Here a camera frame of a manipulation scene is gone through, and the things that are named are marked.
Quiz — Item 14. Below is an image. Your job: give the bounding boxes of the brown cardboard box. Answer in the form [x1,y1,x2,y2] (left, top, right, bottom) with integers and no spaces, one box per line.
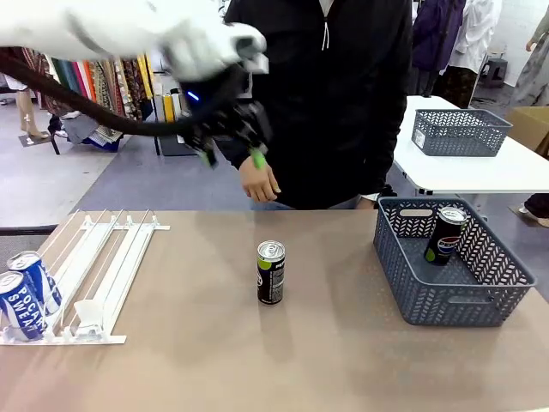
[504,106,549,160]

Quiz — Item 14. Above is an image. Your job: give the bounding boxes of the mannequin legs on stand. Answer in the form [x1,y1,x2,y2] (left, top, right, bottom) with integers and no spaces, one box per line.
[15,88,51,141]

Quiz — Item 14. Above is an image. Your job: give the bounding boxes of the blue Pocari Sweat can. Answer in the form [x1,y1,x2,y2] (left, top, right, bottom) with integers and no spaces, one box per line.
[0,270,47,343]
[7,251,63,317]

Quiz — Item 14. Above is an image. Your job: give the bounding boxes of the large grey plastic basket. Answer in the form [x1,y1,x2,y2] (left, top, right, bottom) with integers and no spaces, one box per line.
[371,196,538,328]

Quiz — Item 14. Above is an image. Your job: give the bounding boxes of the dark brown patterned garment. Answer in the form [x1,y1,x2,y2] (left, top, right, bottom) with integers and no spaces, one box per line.
[432,64,477,108]

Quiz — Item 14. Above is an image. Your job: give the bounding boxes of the white and yellow rolls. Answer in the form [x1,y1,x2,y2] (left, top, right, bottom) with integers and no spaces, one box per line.
[153,72,192,124]

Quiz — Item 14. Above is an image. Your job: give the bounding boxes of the white hanging garment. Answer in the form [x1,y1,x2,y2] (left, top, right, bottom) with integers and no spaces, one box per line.
[448,0,503,74]

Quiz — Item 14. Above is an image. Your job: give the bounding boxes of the grey plastic stool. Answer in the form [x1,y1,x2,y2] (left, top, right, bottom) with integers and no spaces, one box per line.
[476,58,510,89]

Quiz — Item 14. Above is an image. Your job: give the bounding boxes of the bystander leg and shoe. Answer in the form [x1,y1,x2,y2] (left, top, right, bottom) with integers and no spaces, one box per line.
[517,192,549,228]

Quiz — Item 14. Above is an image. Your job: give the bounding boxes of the colourful fabric roll display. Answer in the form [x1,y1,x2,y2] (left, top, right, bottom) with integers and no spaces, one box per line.
[40,53,155,125]

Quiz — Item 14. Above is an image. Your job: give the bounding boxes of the person torso in black jacket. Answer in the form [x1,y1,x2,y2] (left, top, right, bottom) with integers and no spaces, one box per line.
[216,0,415,211]

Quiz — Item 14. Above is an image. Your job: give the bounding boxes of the small grey plastic basket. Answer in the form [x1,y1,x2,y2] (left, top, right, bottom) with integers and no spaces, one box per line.
[410,108,514,158]

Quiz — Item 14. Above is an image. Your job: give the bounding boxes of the person's right forearm black sleeve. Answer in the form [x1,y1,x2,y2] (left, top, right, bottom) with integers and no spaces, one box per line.
[214,128,275,173]

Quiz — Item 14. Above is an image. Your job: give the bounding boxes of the purple hanging garment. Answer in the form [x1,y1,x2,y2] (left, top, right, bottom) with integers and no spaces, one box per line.
[411,0,467,72]

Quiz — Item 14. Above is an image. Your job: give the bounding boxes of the blue bin of fabrics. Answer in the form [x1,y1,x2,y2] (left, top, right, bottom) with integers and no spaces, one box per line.
[66,111,125,154]

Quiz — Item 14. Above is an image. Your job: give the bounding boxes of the white table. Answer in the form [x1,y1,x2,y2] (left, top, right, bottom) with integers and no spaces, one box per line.
[392,94,549,215]

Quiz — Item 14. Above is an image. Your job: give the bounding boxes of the black left arm cable sleeve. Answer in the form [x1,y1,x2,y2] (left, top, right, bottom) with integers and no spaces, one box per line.
[0,51,241,138]

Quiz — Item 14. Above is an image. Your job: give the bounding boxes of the mannequin in grey dress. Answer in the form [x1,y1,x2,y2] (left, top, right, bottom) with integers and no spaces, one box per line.
[508,8,549,108]

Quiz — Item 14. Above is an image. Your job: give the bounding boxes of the white can dispenser rack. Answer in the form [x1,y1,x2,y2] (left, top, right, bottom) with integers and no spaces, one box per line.
[0,209,172,346]

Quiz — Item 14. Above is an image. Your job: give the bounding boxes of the black Pepsi can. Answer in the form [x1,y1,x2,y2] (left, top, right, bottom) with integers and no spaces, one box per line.
[256,239,287,306]
[423,206,468,266]

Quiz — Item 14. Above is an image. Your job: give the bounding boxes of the white plastic dispenser pusher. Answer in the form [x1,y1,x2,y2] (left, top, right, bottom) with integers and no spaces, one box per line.
[73,300,104,336]

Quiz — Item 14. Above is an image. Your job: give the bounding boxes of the person's right hand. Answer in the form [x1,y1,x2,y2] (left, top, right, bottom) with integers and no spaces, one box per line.
[239,159,282,203]

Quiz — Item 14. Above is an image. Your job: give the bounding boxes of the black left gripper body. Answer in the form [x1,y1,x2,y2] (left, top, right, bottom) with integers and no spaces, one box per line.
[179,64,274,151]

